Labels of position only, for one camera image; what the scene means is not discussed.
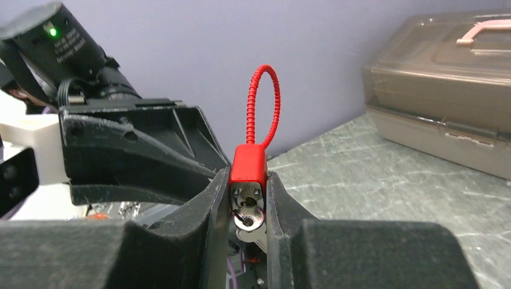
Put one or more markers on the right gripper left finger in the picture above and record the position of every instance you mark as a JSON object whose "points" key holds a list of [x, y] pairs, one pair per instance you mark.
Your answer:
{"points": [[186, 249]]}

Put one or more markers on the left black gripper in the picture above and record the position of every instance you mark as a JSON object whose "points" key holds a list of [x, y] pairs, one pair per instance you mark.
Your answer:
{"points": [[139, 150]]}

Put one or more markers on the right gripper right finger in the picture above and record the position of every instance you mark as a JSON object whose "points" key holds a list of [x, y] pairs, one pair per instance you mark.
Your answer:
{"points": [[307, 252]]}

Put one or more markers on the silver key bunch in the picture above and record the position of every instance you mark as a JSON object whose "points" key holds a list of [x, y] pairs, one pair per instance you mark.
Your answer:
{"points": [[250, 221]]}

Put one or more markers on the red cable lock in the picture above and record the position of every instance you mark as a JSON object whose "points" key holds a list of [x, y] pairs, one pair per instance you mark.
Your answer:
{"points": [[249, 164]]}

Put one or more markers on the brown translucent tool box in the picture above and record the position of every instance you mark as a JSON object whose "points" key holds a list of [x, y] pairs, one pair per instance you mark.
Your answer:
{"points": [[441, 85]]}

